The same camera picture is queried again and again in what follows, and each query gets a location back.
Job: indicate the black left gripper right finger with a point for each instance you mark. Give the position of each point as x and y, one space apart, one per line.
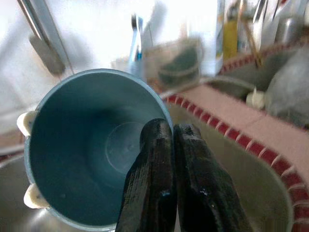
198 183

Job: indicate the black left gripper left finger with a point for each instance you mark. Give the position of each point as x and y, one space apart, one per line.
152 181

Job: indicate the teal plastic cup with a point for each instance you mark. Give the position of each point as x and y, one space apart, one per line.
79 145

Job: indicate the stainless steel sink basin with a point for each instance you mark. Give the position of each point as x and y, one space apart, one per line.
241 169

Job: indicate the green scouring pad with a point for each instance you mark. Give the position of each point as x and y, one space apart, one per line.
181 65

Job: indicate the steel sink basin with bag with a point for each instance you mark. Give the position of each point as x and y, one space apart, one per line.
260 70

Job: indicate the crumpled clear plastic bag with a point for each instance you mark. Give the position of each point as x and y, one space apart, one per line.
289 91

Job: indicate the blue toothbrush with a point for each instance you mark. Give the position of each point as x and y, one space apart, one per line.
136 38

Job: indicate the yellow sponge block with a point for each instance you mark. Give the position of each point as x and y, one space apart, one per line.
230 41

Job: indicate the white bottle yellow cap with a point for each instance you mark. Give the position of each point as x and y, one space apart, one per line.
219 36

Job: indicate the grey metal hanging spout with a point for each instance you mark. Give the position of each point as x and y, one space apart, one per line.
46 55

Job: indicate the stainless steel cup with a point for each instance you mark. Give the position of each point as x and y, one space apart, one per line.
286 30

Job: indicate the chrome faucet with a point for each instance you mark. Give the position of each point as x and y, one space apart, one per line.
259 12

